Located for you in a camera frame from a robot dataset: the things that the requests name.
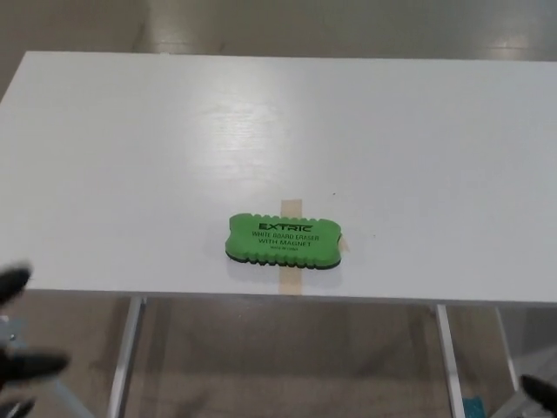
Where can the grey metal stand bar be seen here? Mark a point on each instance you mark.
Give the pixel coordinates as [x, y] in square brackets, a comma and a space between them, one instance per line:
[509, 409]
[69, 398]

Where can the teal floor object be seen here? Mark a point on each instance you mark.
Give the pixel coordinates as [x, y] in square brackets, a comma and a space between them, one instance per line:
[473, 408]

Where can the beige masking tape strip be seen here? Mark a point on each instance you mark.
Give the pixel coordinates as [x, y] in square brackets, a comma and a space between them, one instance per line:
[290, 281]

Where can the white table leg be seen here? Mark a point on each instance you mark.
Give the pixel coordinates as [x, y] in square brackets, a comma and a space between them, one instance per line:
[450, 366]
[507, 348]
[126, 357]

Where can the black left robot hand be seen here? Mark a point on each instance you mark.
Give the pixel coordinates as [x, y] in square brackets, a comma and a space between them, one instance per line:
[26, 366]

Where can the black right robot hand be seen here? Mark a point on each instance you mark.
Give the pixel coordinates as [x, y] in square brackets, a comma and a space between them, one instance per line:
[541, 392]

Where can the green whiteboard eraser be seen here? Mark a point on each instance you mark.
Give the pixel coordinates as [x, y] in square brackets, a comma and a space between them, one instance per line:
[283, 241]

